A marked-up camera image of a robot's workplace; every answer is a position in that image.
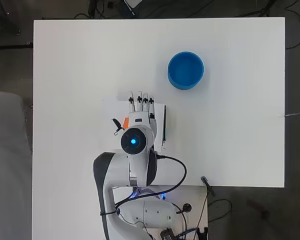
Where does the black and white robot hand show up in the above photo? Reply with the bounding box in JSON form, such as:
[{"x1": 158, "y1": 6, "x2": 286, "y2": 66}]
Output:
[{"x1": 111, "y1": 90, "x2": 159, "y2": 135}]

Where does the blue round tub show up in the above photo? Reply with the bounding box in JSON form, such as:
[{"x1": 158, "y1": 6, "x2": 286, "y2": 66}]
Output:
[{"x1": 166, "y1": 50, "x2": 206, "y2": 91}]

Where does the black rod-shaped device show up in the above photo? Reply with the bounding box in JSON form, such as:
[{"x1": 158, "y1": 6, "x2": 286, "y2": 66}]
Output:
[{"x1": 200, "y1": 175, "x2": 217, "y2": 198}]

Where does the round black plug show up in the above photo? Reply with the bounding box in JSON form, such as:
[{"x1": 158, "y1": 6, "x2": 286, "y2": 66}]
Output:
[{"x1": 176, "y1": 202, "x2": 193, "y2": 215}]

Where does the long black arm cable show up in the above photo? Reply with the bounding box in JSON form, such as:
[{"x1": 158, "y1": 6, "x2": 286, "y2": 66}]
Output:
[{"x1": 101, "y1": 153, "x2": 188, "y2": 216}]

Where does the white cable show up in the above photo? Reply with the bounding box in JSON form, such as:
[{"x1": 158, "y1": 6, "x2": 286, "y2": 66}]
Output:
[{"x1": 284, "y1": 107, "x2": 300, "y2": 118}]

